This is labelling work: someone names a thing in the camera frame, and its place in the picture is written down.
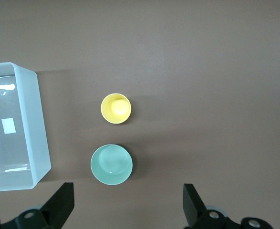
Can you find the green ceramic bowl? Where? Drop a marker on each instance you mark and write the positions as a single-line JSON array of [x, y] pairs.
[[111, 164]]

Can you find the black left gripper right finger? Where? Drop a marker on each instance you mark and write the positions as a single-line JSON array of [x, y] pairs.
[[193, 210]]

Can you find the translucent white plastic bin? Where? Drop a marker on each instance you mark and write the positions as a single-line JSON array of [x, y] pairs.
[[32, 124]]

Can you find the yellow plastic cup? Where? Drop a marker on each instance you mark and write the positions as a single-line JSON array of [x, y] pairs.
[[116, 108]]

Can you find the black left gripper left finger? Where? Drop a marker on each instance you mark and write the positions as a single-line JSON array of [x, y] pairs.
[[58, 207]]

